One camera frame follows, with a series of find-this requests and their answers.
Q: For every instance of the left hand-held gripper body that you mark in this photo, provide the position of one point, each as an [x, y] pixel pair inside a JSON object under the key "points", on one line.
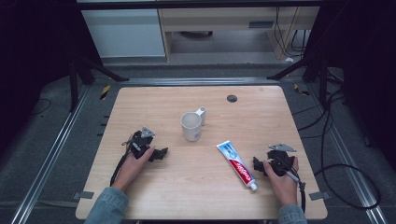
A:
{"points": [[140, 143]]}

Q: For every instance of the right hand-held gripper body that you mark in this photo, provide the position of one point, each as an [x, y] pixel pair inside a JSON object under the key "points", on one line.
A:
{"points": [[279, 159]]}

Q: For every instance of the person's left hand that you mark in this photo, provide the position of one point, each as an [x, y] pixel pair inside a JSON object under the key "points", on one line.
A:
{"points": [[132, 169]]}

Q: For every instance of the person's right hand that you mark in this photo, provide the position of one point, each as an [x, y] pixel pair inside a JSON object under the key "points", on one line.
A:
{"points": [[282, 186]]}

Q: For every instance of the toothpaste tube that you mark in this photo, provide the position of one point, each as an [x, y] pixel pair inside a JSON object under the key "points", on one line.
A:
{"points": [[238, 165]]}

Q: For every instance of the white cup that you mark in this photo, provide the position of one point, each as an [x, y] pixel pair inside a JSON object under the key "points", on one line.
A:
{"points": [[191, 123]]}

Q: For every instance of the grey tape piece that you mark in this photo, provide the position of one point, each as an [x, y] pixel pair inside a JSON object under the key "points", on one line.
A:
{"points": [[83, 195], [319, 195]]}

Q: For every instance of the yellow black tape strip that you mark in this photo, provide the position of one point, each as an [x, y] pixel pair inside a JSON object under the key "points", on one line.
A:
{"points": [[299, 90], [105, 92]]}

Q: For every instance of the black metal stand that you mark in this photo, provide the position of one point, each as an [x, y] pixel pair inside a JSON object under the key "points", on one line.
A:
{"points": [[73, 84], [323, 84]]}

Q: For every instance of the white cabinet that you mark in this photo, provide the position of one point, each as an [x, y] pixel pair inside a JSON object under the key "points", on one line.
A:
{"points": [[124, 32]]}

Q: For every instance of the aluminium floor rail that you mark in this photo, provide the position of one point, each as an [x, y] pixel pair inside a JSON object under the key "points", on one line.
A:
{"points": [[199, 81], [351, 174], [46, 161]]}

